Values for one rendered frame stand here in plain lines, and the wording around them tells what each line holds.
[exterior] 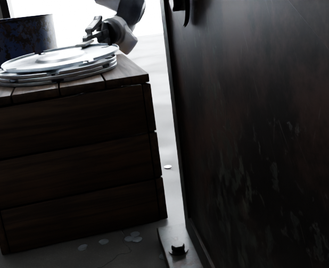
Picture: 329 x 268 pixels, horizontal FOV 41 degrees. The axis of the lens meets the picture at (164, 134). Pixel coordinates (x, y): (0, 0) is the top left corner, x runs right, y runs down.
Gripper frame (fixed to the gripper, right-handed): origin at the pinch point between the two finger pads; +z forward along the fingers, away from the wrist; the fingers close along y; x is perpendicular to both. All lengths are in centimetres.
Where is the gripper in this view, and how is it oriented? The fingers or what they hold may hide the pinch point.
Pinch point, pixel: (85, 45)
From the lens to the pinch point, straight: 126.8
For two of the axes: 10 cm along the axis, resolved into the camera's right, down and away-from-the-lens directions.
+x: 9.6, -0.4, -2.6
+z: -2.3, 3.9, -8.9
